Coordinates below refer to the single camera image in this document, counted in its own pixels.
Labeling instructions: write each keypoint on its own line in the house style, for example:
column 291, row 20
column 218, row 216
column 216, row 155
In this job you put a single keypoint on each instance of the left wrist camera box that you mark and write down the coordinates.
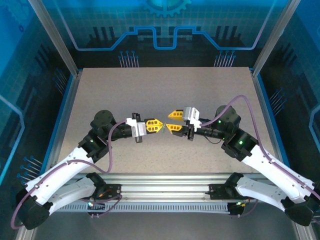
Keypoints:
column 140, row 128

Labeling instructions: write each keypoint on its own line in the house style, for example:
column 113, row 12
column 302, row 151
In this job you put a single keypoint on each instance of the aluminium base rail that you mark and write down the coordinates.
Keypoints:
column 162, row 185

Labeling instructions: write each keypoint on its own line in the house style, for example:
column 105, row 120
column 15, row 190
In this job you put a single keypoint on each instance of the black controller bracket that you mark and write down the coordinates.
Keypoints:
column 96, row 214
column 236, row 212

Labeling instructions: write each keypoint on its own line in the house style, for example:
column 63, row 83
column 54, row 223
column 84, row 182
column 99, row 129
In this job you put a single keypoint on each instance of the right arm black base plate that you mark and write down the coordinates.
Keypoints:
column 217, row 191

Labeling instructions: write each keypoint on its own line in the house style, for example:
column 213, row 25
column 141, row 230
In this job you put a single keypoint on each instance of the green plastic key tag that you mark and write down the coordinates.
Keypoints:
column 163, row 128

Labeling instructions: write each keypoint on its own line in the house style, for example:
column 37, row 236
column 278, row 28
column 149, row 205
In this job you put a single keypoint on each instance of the grey metal lower shelf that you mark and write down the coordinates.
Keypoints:
column 162, row 225

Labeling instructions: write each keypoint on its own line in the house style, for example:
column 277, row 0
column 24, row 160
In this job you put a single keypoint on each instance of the aluminium table side rail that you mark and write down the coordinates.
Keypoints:
column 263, row 100
column 67, row 105

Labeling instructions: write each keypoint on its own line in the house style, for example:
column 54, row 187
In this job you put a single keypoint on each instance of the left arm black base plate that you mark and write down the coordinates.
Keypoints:
column 113, row 191

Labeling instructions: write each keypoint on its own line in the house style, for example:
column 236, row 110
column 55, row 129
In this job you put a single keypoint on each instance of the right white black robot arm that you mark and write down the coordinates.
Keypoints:
column 275, row 170

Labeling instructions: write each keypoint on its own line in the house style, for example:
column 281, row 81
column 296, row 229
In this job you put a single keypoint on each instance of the aluminium enclosure post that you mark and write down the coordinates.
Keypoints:
column 55, row 37
column 275, row 37

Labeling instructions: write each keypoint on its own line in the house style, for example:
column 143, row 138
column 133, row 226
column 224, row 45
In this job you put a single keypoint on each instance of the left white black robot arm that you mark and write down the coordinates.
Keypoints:
column 62, row 170

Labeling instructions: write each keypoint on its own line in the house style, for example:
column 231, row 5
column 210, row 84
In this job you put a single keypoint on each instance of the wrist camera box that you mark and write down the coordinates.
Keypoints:
column 191, row 113
column 140, row 128

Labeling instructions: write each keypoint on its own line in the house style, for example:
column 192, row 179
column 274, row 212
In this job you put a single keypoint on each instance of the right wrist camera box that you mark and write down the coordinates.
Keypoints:
column 191, row 113

